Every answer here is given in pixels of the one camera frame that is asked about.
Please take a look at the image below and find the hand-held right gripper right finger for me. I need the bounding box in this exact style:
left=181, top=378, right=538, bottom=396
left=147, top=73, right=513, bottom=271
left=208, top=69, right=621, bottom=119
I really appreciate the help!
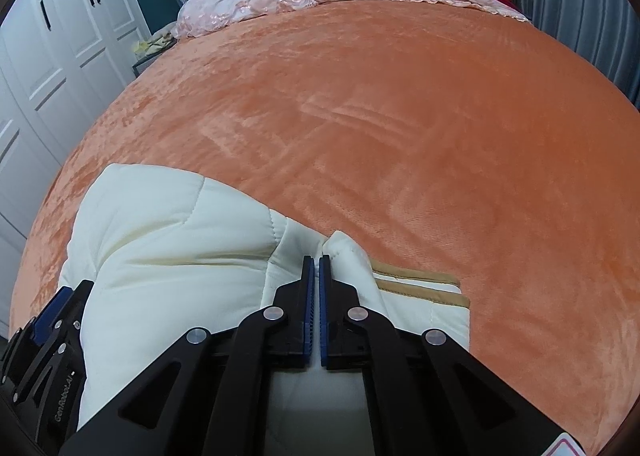
left=319, top=255, right=585, bottom=456

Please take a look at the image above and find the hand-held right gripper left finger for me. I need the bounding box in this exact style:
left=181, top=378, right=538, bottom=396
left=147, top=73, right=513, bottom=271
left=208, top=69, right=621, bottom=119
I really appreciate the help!
left=60, top=256, right=317, bottom=456

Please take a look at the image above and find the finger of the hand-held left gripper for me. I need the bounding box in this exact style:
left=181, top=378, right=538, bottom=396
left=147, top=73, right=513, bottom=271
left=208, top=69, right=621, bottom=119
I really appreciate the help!
left=50, top=279, right=96, bottom=369
left=29, top=286, right=76, bottom=343

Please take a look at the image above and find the cream quilted jacket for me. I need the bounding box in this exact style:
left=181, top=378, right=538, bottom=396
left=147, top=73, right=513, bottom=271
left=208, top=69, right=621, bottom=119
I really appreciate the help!
left=59, top=163, right=472, bottom=456

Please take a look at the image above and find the orange plush bed blanket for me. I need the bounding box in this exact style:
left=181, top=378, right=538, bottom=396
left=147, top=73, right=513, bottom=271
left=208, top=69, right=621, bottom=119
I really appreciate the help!
left=9, top=0, right=640, bottom=456

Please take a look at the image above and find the white wardrobe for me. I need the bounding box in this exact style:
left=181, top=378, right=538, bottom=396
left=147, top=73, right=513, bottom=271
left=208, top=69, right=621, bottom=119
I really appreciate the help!
left=0, top=0, right=153, bottom=257

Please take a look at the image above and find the yellowish clutter on nightstand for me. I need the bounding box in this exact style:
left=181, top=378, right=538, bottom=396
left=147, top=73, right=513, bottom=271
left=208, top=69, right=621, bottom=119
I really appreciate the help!
left=132, top=30, right=179, bottom=57

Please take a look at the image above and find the grey pleated curtain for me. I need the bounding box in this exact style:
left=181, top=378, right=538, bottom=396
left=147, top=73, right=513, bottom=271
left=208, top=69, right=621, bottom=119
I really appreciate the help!
left=509, top=0, right=640, bottom=112

